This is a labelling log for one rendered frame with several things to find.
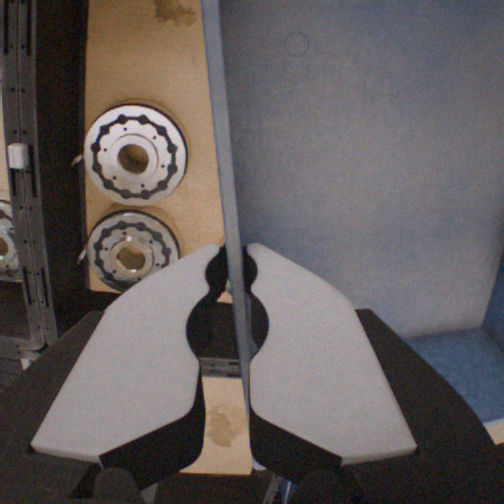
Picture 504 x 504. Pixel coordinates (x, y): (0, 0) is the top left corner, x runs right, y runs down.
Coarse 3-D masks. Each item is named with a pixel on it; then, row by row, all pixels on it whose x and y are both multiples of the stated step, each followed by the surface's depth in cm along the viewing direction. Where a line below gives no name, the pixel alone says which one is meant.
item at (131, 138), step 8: (120, 136) 36; (128, 136) 36; (136, 136) 36; (144, 136) 36; (112, 144) 36; (120, 144) 36; (128, 144) 36; (136, 144) 36; (144, 144) 36; (152, 144) 36; (112, 152) 36; (152, 152) 36; (112, 160) 36; (152, 160) 37; (112, 168) 37; (120, 168) 37; (152, 168) 37; (120, 176) 37; (128, 176) 37; (136, 176) 37; (144, 176) 38
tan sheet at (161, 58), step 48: (96, 0) 32; (144, 0) 33; (192, 0) 33; (96, 48) 35; (144, 48) 35; (192, 48) 35; (96, 96) 37; (144, 96) 37; (192, 96) 38; (192, 144) 40; (96, 192) 42; (192, 192) 43; (192, 240) 45; (96, 288) 48
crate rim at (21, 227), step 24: (0, 0) 24; (0, 24) 24; (0, 48) 25; (24, 192) 31; (24, 216) 32; (24, 240) 33; (24, 264) 34; (24, 288) 35; (0, 336) 38; (24, 336) 39
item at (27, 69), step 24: (24, 0) 24; (24, 24) 25; (24, 48) 25; (24, 72) 26; (24, 96) 27; (24, 120) 28; (24, 168) 30; (48, 264) 34; (48, 288) 36; (48, 312) 37; (48, 336) 38; (216, 360) 41
